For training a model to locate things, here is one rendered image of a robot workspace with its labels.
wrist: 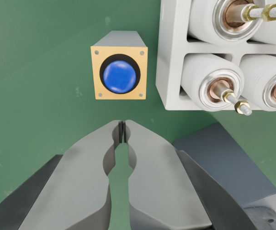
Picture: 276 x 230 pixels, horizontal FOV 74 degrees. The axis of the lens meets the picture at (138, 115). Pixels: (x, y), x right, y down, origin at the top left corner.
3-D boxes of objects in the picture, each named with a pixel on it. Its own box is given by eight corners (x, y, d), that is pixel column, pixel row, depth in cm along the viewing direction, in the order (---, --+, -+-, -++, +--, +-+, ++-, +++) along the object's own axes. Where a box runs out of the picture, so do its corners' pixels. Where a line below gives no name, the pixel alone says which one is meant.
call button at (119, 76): (135, 88, 26) (135, 93, 24) (106, 88, 25) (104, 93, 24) (135, 58, 24) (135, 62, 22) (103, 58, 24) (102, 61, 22)
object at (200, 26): (168, 11, 43) (193, 7, 27) (204, -21, 40) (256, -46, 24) (190, 45, 46) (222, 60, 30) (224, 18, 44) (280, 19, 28)
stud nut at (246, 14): (240, 11, 24) (244, 11, 24) (252, 2, 24) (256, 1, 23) (246, 23, 25) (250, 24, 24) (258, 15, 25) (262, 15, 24)
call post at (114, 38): (136, 57, 54) (145, 99, 26) (112, 57, 53) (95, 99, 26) (137, 30, 50) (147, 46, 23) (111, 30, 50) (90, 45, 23)
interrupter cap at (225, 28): (202, 9, 27) (204, 8, 26) (250, -32, 25) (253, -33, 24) (225, 50, 30) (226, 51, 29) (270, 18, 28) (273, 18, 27)
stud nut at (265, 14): (258, 10, 21) (263, 9, 20) (273, -1, 21) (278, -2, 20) (264, 25, 22) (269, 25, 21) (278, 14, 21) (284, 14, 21)
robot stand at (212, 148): (230, 155, 73) (289, 234, 47) (188, 172, 76) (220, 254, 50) (218, 121, 65) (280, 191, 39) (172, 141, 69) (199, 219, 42)
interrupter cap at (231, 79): (245, 67, 31) (247, 68, 31) (234, 107, 35) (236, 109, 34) (201, 68, 31) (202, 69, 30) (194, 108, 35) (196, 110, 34)
